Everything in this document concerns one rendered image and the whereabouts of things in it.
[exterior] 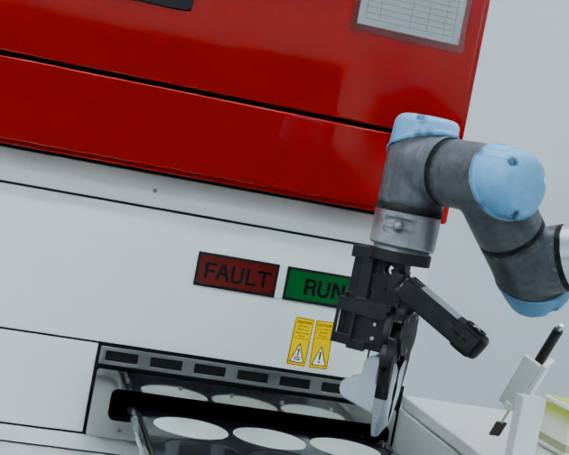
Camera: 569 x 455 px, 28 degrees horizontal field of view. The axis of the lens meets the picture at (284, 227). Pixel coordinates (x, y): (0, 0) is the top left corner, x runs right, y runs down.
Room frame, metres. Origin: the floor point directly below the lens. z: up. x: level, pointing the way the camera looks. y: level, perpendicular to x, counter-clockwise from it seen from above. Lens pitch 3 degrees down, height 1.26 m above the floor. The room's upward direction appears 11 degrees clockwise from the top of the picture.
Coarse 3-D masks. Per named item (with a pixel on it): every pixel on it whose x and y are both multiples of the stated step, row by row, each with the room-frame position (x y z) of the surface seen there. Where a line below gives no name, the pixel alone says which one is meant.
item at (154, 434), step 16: (144, 416) 1.49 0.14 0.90; (160, 416) 1.51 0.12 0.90; (176, 416) 1.53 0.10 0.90; (192, 416) 1.55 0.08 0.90; (160, 432) 1.42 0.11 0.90; (288, 432) 1.56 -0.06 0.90; (304, 432) 1.58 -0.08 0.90; (160, 448) 1.35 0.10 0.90; (176, 448) 1.37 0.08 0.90; (192, 448) 1.38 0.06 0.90; (208, 448) 1.40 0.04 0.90; (224, 448) 1.41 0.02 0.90; (240, 448) 1.42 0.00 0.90; (256, 448) 1.44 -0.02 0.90; (272, 448) 1.45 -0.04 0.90; (304, 448) 1.49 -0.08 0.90
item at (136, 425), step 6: (132, 408) 1.52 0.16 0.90; (132, 414) 1.48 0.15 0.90; (138, 414) 1.49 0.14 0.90; (132, 420) 1.46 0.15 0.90; (138, 420) 1.46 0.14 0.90; (132, 426) 1.44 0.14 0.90; (138, 426) 1.42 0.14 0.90; (138, 432) 1.40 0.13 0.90; (144, 432) 1.40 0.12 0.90; (138, 438) 1.38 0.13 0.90; (144, 438) 1.37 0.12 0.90; (138, 444) 1.36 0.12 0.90; (144, 444) 1.34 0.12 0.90; (144, 450) 1.32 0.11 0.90; (150, 450) 1.32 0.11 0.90
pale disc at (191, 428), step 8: (160, 424) 1.47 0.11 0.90; (168, 424) 1.48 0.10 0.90; (176, 424) 1.48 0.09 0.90; (184, 424) 1.49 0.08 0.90; (192, 424) 1.50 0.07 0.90; (200, 424) 1.51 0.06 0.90; (208, 424) 1.52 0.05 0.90; (176, 432) 1.44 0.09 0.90; (184, 432) 1.45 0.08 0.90; (192, 432) 1.46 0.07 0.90; (200, 432) 1.46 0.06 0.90; (208, 432) 1.47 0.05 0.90; (216, 432) 1.48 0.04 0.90; (224, 432) 1.49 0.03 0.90
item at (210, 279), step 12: (204, 264) 1.58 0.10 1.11; (216, 264) 1.59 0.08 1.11; (228, 264) 1.59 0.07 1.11; (240, 264) 1.59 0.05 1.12; (252, 264) 1.60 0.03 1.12; (204, 276) 1.58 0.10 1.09; (216, 276) 1.59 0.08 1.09; (228, 276) 1.59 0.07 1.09; (240, 276) 1.59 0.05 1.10; (252, 276) 1.60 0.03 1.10; (264, 276) 1.60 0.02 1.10; (240, 288) 1.60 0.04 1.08; (252, 288) 1.60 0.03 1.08; (264, 288) 1.60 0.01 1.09
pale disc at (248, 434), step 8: (240, 432) 1.51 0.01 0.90; (248, 432) 1.51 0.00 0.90; (256, 432) 1.52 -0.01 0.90; (264, 432) 1.53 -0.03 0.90; (272, 432) 1.54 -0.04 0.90; (280, 432) 1.55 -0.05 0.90; (248, 440) 1.48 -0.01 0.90; (256, 440) 1.48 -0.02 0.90; (264, 440) 1.49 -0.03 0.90; (272, 440) 1.50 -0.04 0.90; (280, 440) 1.51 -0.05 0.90; (288, 440) 1.52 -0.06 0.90; (296, 440) 1.53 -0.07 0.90; (280, 448) 1.46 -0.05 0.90; (288, 448) 1.47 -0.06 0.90; (296, 448) 1.48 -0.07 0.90
